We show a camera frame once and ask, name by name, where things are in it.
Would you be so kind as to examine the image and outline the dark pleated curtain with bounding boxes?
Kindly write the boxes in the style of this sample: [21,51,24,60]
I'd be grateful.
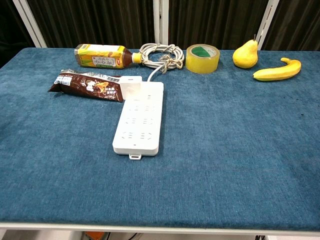
[0,0,320,69]

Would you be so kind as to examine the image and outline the white frame post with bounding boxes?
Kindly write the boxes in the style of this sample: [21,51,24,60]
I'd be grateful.
[255,0,281,51]
[152,0,170,47]
[12,0,48,49]

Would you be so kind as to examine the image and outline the white cable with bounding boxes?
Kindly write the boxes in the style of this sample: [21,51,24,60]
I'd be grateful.
[139,42,185,82]

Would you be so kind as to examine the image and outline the blue table cloth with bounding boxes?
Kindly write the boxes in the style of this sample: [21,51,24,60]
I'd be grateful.
[0,47,320,232]

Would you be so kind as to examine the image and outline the yellow banana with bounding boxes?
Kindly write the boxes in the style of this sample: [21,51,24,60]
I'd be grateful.
[252,57,302,82]

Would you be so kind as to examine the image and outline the white plastic power adapter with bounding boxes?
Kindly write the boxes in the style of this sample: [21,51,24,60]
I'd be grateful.
[119,75,143,101]

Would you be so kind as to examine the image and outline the white power strip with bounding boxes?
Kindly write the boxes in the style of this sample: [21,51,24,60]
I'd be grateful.
[112,81,165,161]

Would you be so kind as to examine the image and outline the brown snack wrapper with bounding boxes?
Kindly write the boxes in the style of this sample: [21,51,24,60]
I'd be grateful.
[47,69,125,103]

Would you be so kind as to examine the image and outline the orange plastic part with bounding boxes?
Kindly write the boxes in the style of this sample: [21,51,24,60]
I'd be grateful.
[83,231,106,240]

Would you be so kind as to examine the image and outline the yellowish packing tape roll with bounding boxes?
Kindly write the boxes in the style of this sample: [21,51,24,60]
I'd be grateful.
[185,43,221,75]

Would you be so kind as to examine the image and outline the yellow label tea bottle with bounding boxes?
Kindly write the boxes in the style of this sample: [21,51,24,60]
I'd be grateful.
[74,43,143,70]

